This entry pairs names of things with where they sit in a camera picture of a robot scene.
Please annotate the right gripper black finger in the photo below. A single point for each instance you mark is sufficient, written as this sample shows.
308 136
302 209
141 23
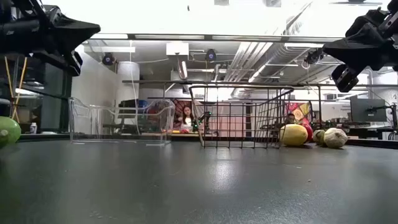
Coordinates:
362 23
360 49

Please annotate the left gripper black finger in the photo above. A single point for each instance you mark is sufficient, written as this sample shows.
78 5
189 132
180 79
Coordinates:
68 34
57 13

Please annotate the white garlic bulb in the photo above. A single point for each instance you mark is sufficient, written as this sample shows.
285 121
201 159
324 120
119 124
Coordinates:
335 137

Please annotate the pale yellow fruit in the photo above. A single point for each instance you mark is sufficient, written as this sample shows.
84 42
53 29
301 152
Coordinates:
318 137

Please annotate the bright red round fruit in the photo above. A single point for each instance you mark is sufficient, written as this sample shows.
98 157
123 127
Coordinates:
308 132

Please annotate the green cucumber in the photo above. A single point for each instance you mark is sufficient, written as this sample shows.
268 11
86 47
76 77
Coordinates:
7 130

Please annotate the large yellow lemon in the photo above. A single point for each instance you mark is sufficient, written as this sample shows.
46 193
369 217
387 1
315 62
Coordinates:
293 134

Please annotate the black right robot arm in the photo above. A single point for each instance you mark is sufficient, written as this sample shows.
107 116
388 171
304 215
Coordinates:
394 7

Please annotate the small black robot arm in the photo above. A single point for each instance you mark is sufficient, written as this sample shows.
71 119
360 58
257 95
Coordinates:
202 119

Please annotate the grey computer monitor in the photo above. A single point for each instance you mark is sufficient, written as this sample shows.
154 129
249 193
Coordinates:
368 110

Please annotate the clear plastic basket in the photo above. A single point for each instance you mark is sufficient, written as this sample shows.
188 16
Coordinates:
74 105

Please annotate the small white bottle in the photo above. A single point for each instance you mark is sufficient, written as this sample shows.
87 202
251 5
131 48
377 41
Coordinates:
33 128

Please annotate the person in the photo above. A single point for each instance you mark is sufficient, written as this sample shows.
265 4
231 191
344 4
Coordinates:
290 119
187 119

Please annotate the white ceiling box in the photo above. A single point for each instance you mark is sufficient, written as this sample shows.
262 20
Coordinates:
177 48

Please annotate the black round ceiling camera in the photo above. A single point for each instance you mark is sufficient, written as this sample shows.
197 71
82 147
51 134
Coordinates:
211 55
108 59

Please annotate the black camera cluster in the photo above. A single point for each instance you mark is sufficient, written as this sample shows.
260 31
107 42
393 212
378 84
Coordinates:
314 56

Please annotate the black horizontal rail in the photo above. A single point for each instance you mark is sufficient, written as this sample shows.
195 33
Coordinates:
174 81

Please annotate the overhead frame light bar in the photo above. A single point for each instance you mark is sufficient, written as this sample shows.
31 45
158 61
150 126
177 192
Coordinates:
202 37

